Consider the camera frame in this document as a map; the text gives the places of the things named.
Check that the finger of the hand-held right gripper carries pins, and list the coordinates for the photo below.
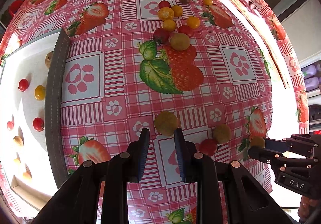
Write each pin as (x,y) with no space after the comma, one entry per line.
(260,154)
(273,144)

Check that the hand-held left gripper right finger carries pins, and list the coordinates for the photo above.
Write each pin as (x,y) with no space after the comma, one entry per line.
(180,156)

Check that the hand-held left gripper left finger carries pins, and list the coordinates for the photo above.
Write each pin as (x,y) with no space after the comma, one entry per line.
(143,153)

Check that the yellow cherry tomato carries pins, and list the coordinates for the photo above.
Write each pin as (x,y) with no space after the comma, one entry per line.
(256,141)

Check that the yellow-green cherry tomato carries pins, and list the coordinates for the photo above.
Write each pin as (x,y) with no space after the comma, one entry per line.
(166,123)

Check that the group of mixed cherry tomatoes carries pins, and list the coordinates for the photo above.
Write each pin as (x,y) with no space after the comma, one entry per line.
(179,41)
(23,85)

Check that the white cardboard tray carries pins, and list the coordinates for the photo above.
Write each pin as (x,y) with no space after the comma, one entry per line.
(27,108)

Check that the strawberry print tablecloth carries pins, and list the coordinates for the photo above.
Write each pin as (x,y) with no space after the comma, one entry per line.
(100,118)

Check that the purple bottle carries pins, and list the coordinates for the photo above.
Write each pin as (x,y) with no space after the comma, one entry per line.
(313,84)
(312,70)

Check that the red plastic basin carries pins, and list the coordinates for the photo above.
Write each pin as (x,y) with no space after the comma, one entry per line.
(15,6)

